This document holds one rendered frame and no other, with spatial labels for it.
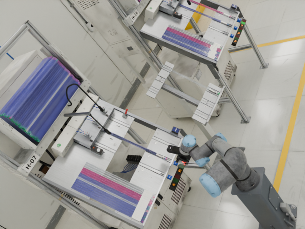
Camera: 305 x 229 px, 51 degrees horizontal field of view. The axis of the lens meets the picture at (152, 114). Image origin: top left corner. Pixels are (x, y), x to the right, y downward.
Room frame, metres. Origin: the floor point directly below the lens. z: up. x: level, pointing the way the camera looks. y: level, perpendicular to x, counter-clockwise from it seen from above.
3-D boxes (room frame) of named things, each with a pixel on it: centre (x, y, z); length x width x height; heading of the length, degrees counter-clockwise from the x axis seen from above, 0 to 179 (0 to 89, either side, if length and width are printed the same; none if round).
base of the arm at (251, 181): (1.26, -0.18, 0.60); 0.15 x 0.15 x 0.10
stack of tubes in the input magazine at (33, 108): (2.02, 0.47, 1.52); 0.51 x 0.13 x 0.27; 125
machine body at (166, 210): (2.08, 0.59, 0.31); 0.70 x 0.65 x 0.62; 125
